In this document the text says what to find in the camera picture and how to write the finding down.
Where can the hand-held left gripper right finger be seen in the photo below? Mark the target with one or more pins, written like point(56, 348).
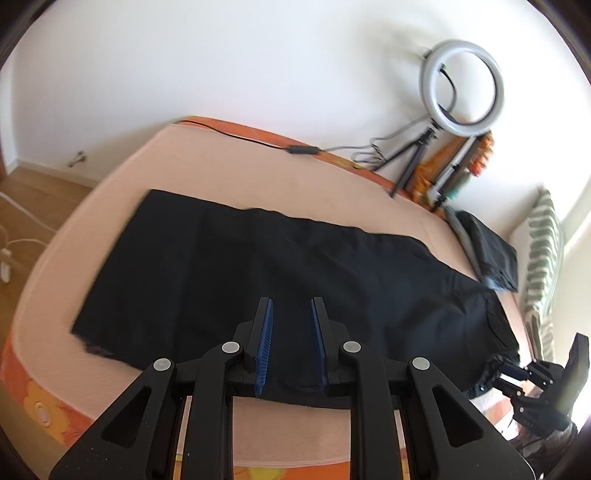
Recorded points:
point(318, 346)

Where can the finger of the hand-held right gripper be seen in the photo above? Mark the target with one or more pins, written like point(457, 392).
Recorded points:
point(510, 390)
point(535, 371)

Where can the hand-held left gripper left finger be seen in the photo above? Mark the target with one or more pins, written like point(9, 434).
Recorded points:
point(264, 350)

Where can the black pants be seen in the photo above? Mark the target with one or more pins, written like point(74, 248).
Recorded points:
point(277, 258)

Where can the dark grey folded pants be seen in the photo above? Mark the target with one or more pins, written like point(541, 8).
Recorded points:
point(494, 249)

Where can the striped green white pillow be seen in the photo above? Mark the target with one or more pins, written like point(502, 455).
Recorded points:
point(545, 258)

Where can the blue folded jeans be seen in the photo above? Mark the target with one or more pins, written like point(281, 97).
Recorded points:
point(464, 235)

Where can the peach bed blanket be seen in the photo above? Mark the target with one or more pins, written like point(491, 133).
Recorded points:
point(184, 170)

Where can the black mini tripod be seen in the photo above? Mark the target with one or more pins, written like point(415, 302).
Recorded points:
point(408, 168)

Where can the silver tripod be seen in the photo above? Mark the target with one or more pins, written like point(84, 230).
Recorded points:
point(455, 170)

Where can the floral scarf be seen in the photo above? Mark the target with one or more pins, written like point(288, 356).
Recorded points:
point(482, 152)

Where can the bed with peach sheet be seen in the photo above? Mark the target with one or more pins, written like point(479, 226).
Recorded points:
point(37, 406)

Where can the metal door stop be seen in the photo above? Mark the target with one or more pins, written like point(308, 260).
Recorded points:
point(77, 159)

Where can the white power strip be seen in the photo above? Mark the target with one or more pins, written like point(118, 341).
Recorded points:
point(5, 265)

